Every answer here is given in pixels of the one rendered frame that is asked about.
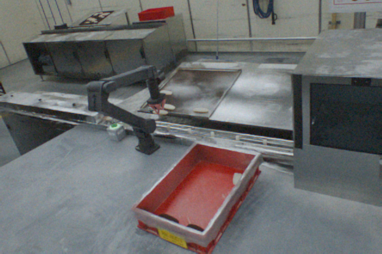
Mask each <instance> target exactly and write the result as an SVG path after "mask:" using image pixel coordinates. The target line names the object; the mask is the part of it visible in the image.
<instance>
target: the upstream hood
mask: <svg viewBox="0 0 382 254"><path fill-rule="evenodd" d="M0 106H3V107H7V108H13V109H17V110H20V111H27V112H33V113H37V114H45V115H51V116H55V117H62V118H68V119H72V120H79V121H86V122H90V123H98V122H100V121H101V120H103V116H104V115H103V114H99V113H96V112H90V111H89V110H88V100H84V99H74V98H68V97H58V96H49V95H43V94H33V93H24V92H18V91H11V92H9V93H7V94H4V95H2V96H0Z"/></svg>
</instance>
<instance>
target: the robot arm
mask: <svg viewBox="0 0 382 254"><path fill-rule="evenodd" d="M143 79H147V80H146V83H147V87H148V90H149V94H150V98H149V99H147V100H146V102H147V103H148V105H149V106H150V107H151V108H152V109H153V110H155V112H156V113H157V114H158V115H159V113H160V109H161V110H164V105H165V101H166V97H164V96H166V94H165V93H160V89H159V86H158V85H159V84H160V83H161V82H162V81H164V80H165V75H164V73H163V72H162V70H157V68H156V66H155V65H153V66H140V67H139V68H137V69H135V70H134V71H129V72H126V73H123V74H120V75H116V76H113V77H110V78H104V79H100V80H99V81H91V82H90V83H88V84H87V92H88V110H89V111H90V112H96V113H99V114H103V115H106V116H108V117H111V118H114V119H116V120H118V121H121V122H123V123H125V124H128V125H129V126H131V127H132V129H133V130H134V132H135V134H136V136H137V138H138V145H137V146H136V147H135V149H136V150H137V151H138V152H141V153H143V154H146V155H151V154H153V153H154V152H156V151H157V150H159V148H160V147H161V146H160V144H158V143H155V140H154V138H152V137H151V134H152V133H154V132H155V131H156V121H155V120H154V119H151V118H143V117H139V116H137V115H135V114H132V113H130V112H128V111H127V110H125V109H123V108H121V107H119V106H117V105H115V104H113V103H111V102H109V101H108V97H109V93H112V92H114V91H117V88H120V87H123V86H126V85H128V84H132V83H134V82H137V81H140V80H143ZM161 102H163V103H162V107H161V104H160V103H161ZM154 106H156V107H157V109H158V111H157V110H156V108H155V107H154Z"/></svg>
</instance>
